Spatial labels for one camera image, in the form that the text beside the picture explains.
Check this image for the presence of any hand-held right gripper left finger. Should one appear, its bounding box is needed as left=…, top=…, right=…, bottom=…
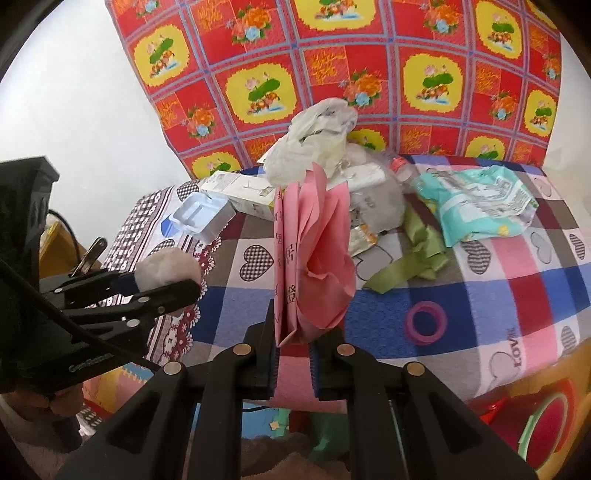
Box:
left=55, top=300, right=281, bottom=480

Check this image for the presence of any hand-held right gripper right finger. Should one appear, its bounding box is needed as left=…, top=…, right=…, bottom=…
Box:
left=310, top=325, right=539, bottom=480

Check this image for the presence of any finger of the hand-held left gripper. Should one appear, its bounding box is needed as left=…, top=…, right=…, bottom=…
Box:
left=39, top=270, right=139, bottom=308
left=61, top=279, right=204, bottom=334

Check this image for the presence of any pink paper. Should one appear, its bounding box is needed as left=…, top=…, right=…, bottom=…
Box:
left=272, top=161, right=357, bottom=347

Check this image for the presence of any white plastic bag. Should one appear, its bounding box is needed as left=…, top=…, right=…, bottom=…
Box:
left=264, top=98, right=358, bottom=188

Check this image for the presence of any red bucket with green rim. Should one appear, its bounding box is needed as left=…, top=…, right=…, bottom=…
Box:
left=475, top=376, right=580, bottom=472

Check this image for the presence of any person's left hand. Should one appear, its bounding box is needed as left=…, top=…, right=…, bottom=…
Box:
left=9, top=381, right=81, bottom=418

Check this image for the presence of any metal spring clip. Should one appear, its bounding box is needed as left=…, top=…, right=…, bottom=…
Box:
left=69, top=237, right=108, bottom=278

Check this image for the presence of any brown fuzzy pants leg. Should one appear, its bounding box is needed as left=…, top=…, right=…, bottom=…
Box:
left=240, top=434, right=319, bottom=480

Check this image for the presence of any purple tape roll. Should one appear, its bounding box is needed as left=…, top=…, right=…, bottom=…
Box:
left=404, top=301, right=448, bottom=344

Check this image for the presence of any green crumpled wrapper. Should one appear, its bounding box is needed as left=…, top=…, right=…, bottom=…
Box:
left=362, top=203, right=451, bottom=294

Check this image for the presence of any white carton box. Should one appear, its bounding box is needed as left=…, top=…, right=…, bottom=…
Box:
left=198, top=172, right=278, bottom=220

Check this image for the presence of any checkered heart blanket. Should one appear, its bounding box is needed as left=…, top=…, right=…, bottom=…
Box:
left=99, top=154, right=591, bottom=402

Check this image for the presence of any clear plastic bag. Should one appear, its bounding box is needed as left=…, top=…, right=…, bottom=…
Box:
left=344, top=143, right=407, bottom=232

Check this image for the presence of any white paper packet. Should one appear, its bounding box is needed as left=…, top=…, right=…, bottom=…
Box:
left=328, top=164, right=387, bottom=195

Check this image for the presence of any plastic bottle with red cap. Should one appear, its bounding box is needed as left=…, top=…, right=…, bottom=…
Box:
left=388, top=154, right=421, bottom=185

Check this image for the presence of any teal wipes packet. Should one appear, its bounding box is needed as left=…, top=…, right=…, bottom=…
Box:
left=411, top=166, right=539, bottom=247

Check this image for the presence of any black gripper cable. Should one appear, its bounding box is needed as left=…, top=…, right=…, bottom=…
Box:
left=0, top=210, right=162, bottom=370

